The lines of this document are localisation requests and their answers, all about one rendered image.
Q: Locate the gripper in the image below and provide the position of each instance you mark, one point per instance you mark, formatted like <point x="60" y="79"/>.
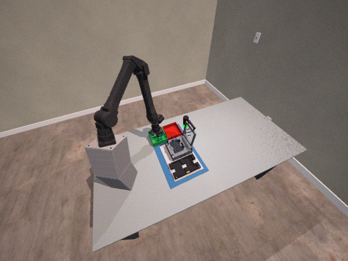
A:
<point x="156" y="131"/>

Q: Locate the red bin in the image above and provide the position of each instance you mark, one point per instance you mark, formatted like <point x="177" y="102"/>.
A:
<point x="172" y="130"/>

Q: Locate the green open-top bin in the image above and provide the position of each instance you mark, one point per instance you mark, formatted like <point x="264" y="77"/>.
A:
<point x="159" y="142"/>

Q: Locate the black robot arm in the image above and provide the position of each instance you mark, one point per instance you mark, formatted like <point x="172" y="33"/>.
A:
<point x="106" y="117"/>

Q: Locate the green circuit board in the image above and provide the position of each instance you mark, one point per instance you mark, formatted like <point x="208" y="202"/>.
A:
<point x="158" y="137"/>

